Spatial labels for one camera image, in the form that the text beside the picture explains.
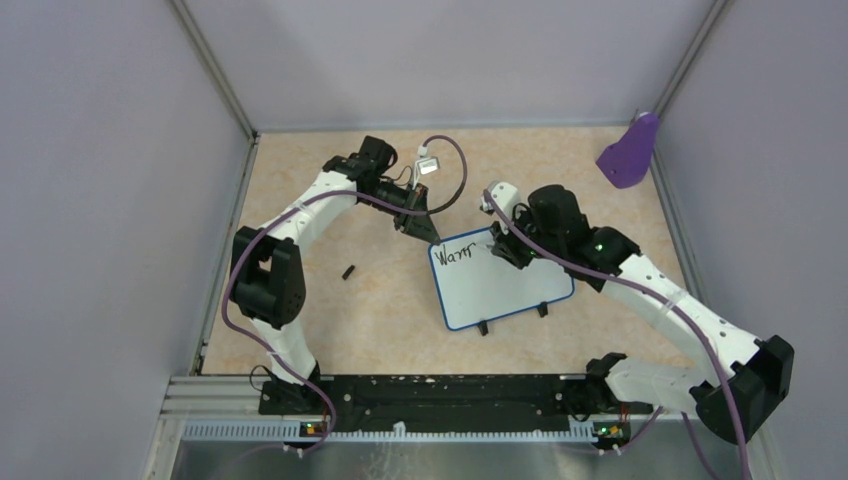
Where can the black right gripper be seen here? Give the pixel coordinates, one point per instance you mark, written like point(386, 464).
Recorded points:
point(505, 245)

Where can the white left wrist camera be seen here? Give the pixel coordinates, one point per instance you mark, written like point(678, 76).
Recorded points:
point(424, 165)

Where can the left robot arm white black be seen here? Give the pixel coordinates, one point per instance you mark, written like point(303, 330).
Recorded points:
point(267, 279)

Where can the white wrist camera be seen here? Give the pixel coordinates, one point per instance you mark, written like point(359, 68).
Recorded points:
point(501, 195)
point(424, 165)

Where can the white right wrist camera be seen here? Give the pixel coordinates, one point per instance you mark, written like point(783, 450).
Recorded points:
point(501, 195)

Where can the white slotted cable duct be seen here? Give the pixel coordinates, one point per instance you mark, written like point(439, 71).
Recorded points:
point(287, 431)

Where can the black marker cap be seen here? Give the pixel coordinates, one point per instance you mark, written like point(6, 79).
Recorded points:
point(347, 273)

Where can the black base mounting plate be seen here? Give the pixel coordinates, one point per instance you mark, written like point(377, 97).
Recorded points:
point(499, 403)

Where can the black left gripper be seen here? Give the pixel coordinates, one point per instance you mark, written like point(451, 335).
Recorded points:
point(417, 225)

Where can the blue framed whiteboard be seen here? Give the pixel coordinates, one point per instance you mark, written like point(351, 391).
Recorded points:
point(474, 286)

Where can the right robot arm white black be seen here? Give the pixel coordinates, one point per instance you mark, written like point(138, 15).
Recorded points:
point(737, 379)

